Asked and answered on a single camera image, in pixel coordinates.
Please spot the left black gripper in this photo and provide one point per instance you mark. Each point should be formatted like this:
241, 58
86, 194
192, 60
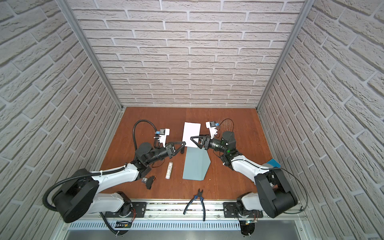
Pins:
173, 152

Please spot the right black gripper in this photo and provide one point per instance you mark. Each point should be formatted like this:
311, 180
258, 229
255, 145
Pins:
206, 142

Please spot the pink white letter card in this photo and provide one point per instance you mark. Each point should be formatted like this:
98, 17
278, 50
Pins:
190, 130

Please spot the white glue stick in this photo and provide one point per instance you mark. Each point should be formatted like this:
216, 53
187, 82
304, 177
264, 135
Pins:
169, 170

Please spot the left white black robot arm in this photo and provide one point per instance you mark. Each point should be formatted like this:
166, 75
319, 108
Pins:
82, 193

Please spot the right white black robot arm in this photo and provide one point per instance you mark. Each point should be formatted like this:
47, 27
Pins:
274, 196

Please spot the small black clip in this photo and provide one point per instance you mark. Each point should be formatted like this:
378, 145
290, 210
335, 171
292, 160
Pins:
148, 182

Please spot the grey blue work glove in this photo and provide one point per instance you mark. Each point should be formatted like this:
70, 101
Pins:
271, 164

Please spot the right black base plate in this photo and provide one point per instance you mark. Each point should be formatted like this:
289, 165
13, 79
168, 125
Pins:
234, 210

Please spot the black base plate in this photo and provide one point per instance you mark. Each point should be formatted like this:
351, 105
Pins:
234, 210
135, 210

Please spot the aluminium frame rail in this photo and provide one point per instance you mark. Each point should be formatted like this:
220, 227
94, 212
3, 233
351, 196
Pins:
180, 210

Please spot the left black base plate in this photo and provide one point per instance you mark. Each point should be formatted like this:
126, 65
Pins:
135, 210

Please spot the white slotted cable duct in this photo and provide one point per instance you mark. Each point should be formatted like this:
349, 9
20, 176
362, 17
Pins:
158, 225

